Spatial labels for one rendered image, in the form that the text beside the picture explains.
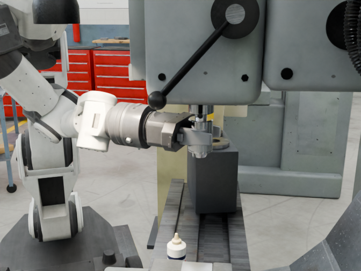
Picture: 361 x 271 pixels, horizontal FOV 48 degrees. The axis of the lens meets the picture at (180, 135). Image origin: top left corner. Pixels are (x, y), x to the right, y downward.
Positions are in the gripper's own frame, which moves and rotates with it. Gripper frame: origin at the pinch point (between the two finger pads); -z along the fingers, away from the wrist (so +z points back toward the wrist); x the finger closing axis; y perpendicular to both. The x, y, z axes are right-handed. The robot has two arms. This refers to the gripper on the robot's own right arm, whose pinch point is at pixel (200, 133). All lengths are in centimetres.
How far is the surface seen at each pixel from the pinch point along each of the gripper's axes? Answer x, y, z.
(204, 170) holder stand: 30.4, 20.2, 9.6
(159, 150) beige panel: 153, 63, 83
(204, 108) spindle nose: -1.9, -5.5, -1.4
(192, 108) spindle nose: -2.2, -5.2, 1.0
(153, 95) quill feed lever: -15.0, -9.9, 2.4
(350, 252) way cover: 13.9, 26.4, -29.2
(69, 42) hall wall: 745, 53, 606
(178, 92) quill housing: -10.5, -9.8, 0.1
